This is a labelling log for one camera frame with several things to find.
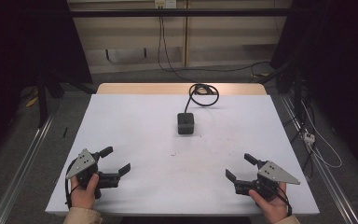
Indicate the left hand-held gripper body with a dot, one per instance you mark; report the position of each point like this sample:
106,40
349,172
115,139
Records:
84,169

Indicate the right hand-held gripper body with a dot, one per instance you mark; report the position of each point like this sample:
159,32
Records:
268,180

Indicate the person's left hand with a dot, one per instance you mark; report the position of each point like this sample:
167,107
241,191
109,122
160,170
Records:
83,194

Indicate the person's right hand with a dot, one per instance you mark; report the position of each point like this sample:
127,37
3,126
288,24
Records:
270,207

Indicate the white table cover sheet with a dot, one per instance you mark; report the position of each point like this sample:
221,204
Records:
180,174

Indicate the white power strip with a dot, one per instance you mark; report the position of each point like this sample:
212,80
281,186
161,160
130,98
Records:
309,137

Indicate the black power adapter block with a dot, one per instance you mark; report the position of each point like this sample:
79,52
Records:
185,123

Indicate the wooden table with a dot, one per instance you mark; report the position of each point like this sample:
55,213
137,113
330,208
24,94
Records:
143,88

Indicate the black metal stand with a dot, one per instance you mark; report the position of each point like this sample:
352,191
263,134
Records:
42,99

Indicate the yellow floor tape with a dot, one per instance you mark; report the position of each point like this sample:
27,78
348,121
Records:
32,101

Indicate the black curtain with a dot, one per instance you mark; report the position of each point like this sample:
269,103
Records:
341,62
18,62

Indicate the aluminium floor rail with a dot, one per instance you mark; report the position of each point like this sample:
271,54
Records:
324,177
21,166

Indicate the black horizontal frame bar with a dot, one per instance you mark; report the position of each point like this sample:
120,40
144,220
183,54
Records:
180,12

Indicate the white wall socket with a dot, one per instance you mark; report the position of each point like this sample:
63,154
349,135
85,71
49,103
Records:
165,3

